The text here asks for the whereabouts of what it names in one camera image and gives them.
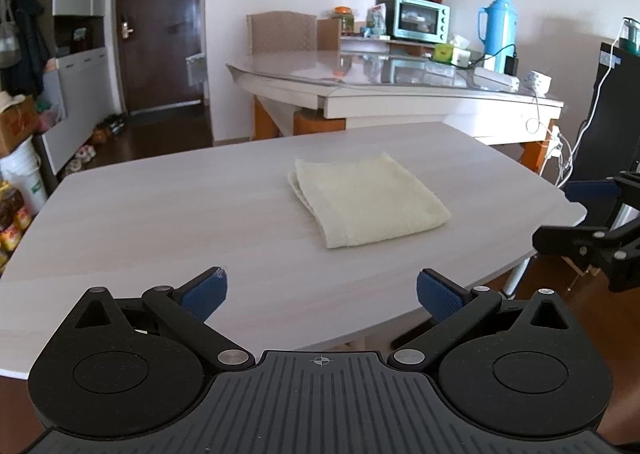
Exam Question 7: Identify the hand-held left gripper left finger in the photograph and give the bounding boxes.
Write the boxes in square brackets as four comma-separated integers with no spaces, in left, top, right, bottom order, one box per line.
[60,268,254,371]

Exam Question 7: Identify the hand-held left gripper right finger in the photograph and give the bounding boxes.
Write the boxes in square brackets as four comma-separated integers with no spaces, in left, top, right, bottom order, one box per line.
[389,269,586,371]

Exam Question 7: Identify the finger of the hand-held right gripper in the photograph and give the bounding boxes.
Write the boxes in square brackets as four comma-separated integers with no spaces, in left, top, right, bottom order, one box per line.
[532,219,640,267]
[562,173,640,209]

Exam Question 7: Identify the cream towel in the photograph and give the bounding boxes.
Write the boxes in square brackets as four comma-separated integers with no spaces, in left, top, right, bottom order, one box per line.
[287,152,452,249]

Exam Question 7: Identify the white metal table leg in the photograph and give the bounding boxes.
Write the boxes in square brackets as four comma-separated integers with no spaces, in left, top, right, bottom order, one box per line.
[502,256,534,297]

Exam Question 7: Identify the black cabinet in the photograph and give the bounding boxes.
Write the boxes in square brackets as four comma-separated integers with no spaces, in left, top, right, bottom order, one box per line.
[570,38,640,185]

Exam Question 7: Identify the white dotted cup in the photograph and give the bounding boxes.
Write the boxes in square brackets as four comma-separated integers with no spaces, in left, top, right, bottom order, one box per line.
[523,70,553,95]

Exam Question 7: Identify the white power strip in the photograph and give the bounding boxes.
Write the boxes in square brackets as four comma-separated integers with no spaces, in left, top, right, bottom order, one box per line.
[474,66,521,89]

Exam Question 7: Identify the teal cup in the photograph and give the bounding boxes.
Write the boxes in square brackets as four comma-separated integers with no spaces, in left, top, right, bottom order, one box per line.
[621,18,640,53]

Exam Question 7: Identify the blue thermos flask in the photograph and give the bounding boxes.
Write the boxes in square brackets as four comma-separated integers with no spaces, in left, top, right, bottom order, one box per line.
[476,0,517,72]

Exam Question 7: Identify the green tissue box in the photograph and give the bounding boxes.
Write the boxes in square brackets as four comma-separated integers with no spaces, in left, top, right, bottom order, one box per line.
[434,35,472,68]

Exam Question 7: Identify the white glass-topped dining table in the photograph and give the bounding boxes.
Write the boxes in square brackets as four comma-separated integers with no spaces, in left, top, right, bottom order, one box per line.
[226,50,566,169]

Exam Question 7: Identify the white plastic bucket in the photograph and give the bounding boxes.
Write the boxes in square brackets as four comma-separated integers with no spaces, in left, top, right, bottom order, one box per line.
[0,139,49,215]

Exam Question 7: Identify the pile of colourful cloths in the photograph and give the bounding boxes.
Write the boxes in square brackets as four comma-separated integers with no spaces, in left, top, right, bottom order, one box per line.
[36,104,65,131]

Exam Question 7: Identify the teal toaster oven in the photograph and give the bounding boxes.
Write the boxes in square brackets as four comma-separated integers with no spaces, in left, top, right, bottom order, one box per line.
[391,0,451,43]

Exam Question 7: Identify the red-printed cardboard box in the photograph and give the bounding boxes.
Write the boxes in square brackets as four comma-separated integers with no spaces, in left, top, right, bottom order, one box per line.
[0,98,41,158]

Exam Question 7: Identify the beige quilted chair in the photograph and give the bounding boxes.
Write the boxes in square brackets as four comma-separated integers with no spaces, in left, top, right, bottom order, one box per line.
[246,10,318,55]

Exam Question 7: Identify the red white package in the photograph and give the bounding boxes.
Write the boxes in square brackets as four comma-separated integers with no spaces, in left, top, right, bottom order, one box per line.
[366,6,387,37]

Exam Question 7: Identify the dark brown door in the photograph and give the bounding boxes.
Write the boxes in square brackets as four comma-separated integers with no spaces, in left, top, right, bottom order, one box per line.
[112,0,206,117]

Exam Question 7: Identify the orange-lidded glass jar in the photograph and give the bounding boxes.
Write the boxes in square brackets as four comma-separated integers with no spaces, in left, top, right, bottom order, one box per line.
[334,7,355,37]

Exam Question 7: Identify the dark jacket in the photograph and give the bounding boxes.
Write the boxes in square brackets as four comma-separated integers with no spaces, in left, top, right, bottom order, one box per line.
[12,0,52,95]

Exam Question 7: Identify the grey tote bag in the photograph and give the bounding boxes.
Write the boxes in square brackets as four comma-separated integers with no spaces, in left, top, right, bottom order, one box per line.
[0,0,21,69]

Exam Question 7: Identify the white cable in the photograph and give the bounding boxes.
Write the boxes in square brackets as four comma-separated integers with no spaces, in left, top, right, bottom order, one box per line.
[525,18,628,187]

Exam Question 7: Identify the black cable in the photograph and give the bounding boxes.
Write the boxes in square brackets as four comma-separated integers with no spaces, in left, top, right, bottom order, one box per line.
[482,44,518,65]

